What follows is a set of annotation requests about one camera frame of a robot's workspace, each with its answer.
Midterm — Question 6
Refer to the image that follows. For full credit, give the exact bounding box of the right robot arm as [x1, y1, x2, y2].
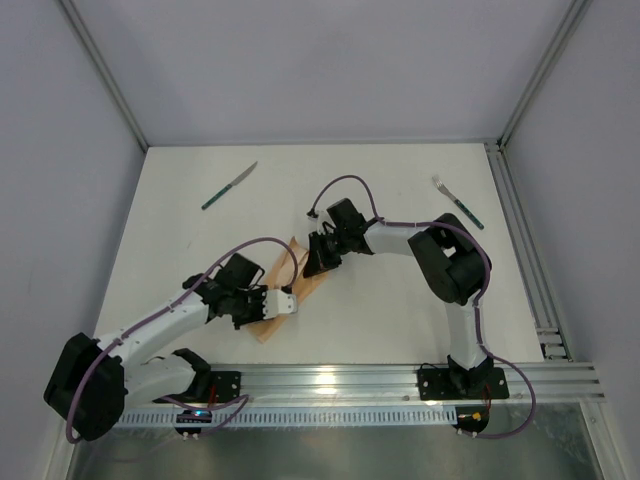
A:
[303, 198, 494, 398]

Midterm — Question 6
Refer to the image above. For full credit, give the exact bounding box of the right controller board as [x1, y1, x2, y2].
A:
[453, 408, 490, 438]

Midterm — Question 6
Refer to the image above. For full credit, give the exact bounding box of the slotted cable duct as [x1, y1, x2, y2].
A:
[116, 404, 456, 428]

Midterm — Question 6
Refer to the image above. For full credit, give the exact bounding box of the aluminium post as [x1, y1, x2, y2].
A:
[55, 0, 150, 153]
[497, 0, 593, 149]

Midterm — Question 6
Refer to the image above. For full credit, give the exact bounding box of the aluminium frame rail right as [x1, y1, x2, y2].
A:
[485, 140, 573, 362]

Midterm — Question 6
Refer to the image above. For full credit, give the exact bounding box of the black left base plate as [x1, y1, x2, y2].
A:
[207, 370, 242, 406]

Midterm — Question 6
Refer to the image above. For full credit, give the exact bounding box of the left controller board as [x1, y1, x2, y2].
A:
[174, 410, 213, 440]

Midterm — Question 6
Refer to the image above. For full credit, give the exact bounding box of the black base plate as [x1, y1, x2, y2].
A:
[207, 370, 242, 406]
[416, 365, 510, 401]

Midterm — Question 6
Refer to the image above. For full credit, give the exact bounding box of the controller board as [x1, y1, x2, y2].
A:
[453, 408, 490, 438]
[174, 410, 213, 440]

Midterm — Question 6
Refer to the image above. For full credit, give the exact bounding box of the front aluminium rail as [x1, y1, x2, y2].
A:
[57, 362, 606, 409]

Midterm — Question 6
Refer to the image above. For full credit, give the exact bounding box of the green handled knife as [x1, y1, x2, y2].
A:
[201, 161, 258, 211]

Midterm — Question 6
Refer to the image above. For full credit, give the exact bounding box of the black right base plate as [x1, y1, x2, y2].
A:
[416, 365, 510, 401]

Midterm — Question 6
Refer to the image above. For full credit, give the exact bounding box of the left rear aluminium post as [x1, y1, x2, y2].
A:
[55, 0, 150, 153]

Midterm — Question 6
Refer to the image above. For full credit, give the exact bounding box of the green handled fork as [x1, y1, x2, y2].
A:
[432, 175, 485, 230]

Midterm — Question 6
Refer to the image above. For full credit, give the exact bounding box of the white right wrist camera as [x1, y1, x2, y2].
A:
[307, 210, 334, 234]

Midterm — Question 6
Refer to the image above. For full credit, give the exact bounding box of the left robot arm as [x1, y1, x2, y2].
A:
[44, 253, 267, 443]

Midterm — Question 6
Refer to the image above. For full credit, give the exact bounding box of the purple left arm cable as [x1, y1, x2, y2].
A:
[66, 237, 300, 464]

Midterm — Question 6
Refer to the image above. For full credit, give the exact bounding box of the right rear aluminium post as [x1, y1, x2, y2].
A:
[497, 0, 593, 149]

